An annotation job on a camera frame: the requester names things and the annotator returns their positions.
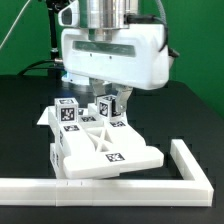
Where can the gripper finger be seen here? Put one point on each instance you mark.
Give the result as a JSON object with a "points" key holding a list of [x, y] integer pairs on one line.
{"points": [[123, 94], [98, 87]]}

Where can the black camera stand pole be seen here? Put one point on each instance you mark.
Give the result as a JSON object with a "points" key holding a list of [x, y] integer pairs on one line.
{"points": [[54, 7]]}

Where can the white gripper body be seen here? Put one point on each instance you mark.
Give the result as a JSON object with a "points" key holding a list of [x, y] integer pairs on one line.
{"points": [[133, 58]]}

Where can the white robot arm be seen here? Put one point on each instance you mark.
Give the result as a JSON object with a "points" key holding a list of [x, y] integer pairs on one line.
{"points": [[108, 40]]}

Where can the white chair seat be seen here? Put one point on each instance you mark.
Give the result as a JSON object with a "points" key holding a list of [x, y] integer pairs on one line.
{"points": [[57, 157]]}

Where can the white chair back frame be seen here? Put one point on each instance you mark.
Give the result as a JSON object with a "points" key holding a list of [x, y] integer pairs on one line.
{"points": [[95, 148]]}

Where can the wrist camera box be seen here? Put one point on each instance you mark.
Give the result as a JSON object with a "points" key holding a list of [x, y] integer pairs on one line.
{"points": [[70, 15]]}

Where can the white U-shaped obstacle fence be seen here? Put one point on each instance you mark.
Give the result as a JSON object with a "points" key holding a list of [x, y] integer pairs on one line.
{"points": [[193, 189]]}

